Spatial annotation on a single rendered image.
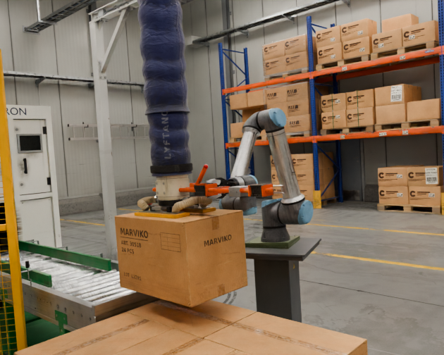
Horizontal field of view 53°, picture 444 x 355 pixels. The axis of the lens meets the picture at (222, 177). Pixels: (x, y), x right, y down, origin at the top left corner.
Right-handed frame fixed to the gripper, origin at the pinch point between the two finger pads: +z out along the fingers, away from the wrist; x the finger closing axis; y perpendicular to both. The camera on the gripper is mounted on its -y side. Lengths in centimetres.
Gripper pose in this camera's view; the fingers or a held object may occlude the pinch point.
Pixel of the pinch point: (209, 189)
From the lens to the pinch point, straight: 221.2
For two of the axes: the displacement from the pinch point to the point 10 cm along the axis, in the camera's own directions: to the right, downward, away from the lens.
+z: -6.7, 0.9, -7.4
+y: -7.4, 0.1, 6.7
